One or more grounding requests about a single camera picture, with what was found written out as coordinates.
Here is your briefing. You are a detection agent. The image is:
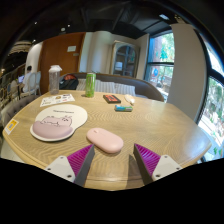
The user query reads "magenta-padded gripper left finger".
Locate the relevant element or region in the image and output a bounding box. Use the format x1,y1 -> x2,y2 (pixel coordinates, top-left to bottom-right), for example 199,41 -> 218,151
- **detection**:
44,143 -> 96,188

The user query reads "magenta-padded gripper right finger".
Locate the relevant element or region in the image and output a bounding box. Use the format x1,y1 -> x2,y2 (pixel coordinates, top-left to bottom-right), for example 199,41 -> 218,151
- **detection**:
132,143 -> 183,186

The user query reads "pink computer mouse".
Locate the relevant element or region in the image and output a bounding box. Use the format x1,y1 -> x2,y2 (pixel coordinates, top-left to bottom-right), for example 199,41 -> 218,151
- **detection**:
86,127 -> 125,155

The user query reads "white cat-print mouse pad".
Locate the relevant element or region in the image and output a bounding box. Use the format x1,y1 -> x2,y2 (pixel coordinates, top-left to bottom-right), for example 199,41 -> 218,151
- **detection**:
29,103 -> 89,143

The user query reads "green and blue pack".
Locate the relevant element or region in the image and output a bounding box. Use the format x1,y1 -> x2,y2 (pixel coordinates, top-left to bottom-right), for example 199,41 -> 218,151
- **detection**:
114,104 -> 134,113

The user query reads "white sticker sheet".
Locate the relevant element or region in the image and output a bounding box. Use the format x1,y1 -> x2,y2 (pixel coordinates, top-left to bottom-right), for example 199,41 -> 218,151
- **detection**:
39,93 -> 76,108

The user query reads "brown curved sofa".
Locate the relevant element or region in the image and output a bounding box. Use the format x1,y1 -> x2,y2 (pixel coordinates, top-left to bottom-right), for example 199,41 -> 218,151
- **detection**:
59,72 -> 165,103

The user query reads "small striped pillow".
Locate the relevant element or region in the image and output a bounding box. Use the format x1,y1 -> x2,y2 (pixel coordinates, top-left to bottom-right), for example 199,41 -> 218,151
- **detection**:
114,83 -> 137,98

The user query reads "green drink can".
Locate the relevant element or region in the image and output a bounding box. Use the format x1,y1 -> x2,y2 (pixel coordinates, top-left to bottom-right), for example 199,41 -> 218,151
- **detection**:
84,72 -> 97,99

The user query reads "yellow square sticker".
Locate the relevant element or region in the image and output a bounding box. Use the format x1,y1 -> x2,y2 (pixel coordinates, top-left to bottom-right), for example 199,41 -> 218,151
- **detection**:
4,118 -> 20,136

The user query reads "large striped pillow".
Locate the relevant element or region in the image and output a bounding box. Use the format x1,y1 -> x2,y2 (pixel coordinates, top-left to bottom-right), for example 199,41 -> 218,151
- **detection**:
75,78 -> 117,95

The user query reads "black backpack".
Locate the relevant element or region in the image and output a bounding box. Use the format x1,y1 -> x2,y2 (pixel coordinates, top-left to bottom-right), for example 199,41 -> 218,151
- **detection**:
59,74 -> 80,91

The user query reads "clear shaker bottle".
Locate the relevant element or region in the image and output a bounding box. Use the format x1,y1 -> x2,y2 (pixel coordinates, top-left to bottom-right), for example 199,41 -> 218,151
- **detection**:
48,64 -> 63,96

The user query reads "grey tufted chair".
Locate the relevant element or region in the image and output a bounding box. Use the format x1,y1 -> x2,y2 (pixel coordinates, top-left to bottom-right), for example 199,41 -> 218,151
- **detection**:
0,94 -> 39,129

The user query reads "white chair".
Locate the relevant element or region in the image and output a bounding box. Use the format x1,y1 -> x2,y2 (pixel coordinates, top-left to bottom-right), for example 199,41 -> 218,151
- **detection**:
19,71 -> 42,99

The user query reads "person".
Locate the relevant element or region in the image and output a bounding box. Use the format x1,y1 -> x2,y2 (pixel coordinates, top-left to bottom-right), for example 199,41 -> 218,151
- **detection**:
20,65 -> 34,94

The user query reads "brown wooden door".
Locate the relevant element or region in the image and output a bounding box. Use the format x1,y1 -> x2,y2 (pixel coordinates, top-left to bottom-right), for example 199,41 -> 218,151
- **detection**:
38,32 -> 87,95

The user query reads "arched glass-door cabinet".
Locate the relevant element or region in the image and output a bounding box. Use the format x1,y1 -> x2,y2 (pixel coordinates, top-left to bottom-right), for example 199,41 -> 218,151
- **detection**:
109,40 -> 141,79

